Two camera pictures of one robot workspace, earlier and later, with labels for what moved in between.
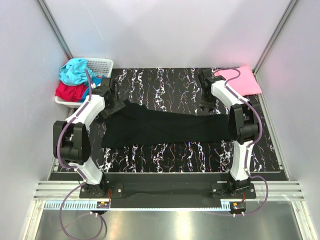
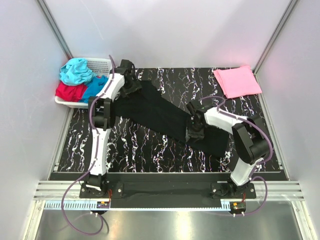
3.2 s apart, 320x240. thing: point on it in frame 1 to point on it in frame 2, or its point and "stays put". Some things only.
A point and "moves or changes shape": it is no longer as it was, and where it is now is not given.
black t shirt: x=133 y=124 moves or changes shape
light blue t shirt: x=72 y=72 stays put
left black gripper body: x=117 y=104 to x=131 y=86
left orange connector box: x=103 y=204 stays put
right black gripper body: x=208 y=101 to x=195 y=131
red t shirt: x=72 y=93 stays put
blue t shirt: x=96 y=81 stays put
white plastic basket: x=101 y=67 stays put
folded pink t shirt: x=245 y=84 stays put
